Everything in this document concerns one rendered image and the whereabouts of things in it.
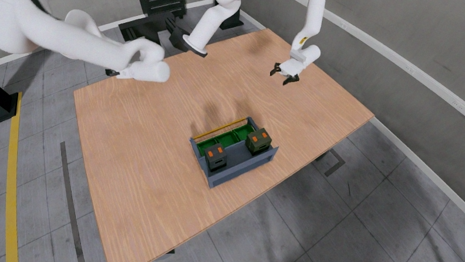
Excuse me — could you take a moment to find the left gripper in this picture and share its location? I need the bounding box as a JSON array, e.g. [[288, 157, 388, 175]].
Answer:
[[270, 58, 303, 86]]

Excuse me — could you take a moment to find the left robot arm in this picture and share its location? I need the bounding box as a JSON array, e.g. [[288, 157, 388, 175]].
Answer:
[[183, 0, 325, 69]]

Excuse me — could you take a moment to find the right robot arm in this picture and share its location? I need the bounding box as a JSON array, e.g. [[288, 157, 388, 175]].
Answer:
[[0, 0, 170, 83]]

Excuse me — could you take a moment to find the grey-blue rack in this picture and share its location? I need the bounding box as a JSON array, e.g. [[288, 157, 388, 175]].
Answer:
[[189, 116, 279, 189]]

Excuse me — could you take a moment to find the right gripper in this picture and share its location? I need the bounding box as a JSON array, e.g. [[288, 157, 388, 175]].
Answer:
[[105, 65, 132, 79]]

